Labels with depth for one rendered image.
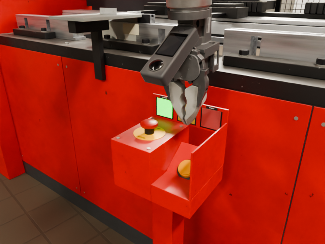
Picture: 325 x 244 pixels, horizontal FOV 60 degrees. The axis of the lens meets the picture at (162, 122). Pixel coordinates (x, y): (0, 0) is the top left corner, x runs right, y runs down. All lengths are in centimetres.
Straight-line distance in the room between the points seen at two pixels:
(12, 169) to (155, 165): 153
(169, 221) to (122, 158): 20
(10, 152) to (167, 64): 164
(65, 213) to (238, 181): 104
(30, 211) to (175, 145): 123
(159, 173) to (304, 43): 50
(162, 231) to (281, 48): 57
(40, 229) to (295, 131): 128
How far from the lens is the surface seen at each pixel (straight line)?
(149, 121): 62
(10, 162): 201
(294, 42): 84
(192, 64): 49
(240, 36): 89
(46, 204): 176
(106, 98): 112
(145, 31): 108
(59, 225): 161
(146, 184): 60
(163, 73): 43
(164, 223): 72
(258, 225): 95
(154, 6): 131
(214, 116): 63
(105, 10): 110
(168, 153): 62
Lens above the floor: 106
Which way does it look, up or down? 24 degrees down
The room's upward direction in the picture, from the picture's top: straight up
